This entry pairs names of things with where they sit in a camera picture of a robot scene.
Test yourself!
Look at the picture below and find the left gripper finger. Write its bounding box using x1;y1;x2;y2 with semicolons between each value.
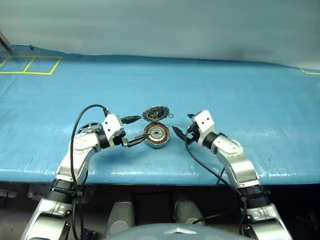
121;115;143;125
123;134;147;149

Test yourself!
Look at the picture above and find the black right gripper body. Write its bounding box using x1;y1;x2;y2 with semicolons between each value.
185;119;201;145

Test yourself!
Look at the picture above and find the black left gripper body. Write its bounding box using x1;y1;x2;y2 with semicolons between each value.
112;116;128;149

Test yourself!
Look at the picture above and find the motor housing with copper coils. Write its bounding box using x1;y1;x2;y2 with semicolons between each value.
143;122;173;150

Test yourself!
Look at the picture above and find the blue plastic table cover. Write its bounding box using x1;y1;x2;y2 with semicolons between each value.
0;44;320;186

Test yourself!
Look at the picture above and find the grey rounded shape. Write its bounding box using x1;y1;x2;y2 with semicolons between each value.
104;200;136;239
173;199;207;226

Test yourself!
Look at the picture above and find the grey robot torso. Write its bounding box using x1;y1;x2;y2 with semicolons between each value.
104;222;216;240

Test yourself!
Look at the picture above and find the grey metal bar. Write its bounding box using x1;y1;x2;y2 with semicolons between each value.
0;29;13;55

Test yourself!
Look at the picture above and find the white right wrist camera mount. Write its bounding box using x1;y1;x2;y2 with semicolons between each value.
192;109;216;146

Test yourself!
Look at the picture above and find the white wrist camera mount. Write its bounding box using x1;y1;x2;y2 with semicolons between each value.
101;113;126;149
192;109;216;146

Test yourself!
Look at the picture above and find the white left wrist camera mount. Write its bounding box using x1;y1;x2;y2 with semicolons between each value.
101;113;126;149

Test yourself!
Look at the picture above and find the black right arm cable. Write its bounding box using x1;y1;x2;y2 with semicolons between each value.
184;136;251;237

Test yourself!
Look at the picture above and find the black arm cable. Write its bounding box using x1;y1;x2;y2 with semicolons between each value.
70;104;112;240
184;136;251;237

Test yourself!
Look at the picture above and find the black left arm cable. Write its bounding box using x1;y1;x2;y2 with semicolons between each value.
70;104;112;240

